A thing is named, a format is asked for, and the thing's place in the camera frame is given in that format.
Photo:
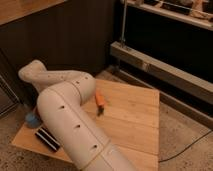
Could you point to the light blue cup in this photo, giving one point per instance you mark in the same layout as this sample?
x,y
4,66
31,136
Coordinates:
x,y
32,120

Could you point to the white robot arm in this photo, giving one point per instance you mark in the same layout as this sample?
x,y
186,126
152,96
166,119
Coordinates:
x,y
61,94

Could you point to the black white striped block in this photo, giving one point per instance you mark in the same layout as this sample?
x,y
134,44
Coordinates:
x,y
47,138

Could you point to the orange toy carrot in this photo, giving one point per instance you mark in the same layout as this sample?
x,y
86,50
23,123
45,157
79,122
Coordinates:
x,y
100,102

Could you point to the metal shelf rack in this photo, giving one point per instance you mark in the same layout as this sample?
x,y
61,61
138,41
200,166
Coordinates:
x,y
170,52

